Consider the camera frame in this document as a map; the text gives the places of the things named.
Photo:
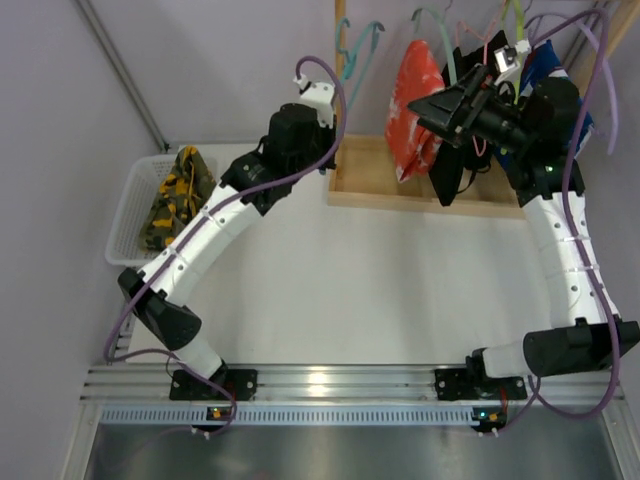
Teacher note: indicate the grey slotted cable duct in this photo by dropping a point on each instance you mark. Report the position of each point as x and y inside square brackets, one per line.
[265, 415]

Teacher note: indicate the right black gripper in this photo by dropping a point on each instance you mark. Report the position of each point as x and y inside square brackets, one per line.
[470, 105]

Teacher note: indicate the mint green hanger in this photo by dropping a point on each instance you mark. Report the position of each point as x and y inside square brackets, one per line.
[444, 35]

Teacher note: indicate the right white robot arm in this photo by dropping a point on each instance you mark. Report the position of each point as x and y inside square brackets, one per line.
[586, 332]

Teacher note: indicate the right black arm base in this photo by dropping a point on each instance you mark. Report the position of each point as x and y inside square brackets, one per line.
[457, 384]

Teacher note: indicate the red white trousers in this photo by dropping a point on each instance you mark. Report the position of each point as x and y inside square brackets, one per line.
[413, 148]

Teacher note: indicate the blue patterned trousers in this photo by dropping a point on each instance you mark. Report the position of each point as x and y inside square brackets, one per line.
[541, 63]

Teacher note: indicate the lime green hanger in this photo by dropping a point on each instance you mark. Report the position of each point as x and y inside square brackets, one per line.
[515, 8]

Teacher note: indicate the white plastic basket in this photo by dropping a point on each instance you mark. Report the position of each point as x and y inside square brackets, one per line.
[135, 204]

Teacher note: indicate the camouflage trousers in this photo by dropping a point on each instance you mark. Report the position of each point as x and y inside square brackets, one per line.
[180, 196]

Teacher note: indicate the teal plastic hanger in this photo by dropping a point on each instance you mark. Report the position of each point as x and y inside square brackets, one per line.
[350, 57]

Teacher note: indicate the wooden clothes rack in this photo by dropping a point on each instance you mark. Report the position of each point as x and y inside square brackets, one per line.
[365, 178]

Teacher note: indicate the black trousers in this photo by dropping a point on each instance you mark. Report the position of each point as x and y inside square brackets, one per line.
[447, 170]

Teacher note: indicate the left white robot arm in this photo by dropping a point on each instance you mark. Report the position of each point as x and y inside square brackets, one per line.
[158, 293]

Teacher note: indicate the aluminium mounting rail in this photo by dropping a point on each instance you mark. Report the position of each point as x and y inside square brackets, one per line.
[154, 383]

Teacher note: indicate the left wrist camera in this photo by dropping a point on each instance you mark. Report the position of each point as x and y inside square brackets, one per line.
[318, 96]

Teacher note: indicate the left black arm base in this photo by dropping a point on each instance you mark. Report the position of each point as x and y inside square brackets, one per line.
[240, 383]

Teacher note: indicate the pink hanger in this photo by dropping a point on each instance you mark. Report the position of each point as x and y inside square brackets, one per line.
[484, 36]

